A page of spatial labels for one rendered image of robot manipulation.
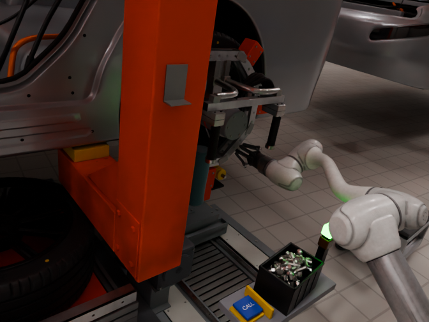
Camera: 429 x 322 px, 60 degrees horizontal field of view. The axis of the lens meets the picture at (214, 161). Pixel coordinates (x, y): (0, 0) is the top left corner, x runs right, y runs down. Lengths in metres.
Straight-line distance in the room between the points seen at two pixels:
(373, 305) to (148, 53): 1.75
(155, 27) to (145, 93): 0.16
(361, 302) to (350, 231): 1.11
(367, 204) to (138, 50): 0.75
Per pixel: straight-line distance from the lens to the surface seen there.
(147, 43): 0.89
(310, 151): 1.68
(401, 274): 1.16
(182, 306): 1.75
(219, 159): 1.77
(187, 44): 0.91
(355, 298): 2.19
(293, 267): 1.30
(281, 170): 1.64
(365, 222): 1.12
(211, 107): 1.34
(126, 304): 1.38
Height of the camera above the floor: 1.38
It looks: 26 degrees down
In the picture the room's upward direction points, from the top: 10 degrees clockwise
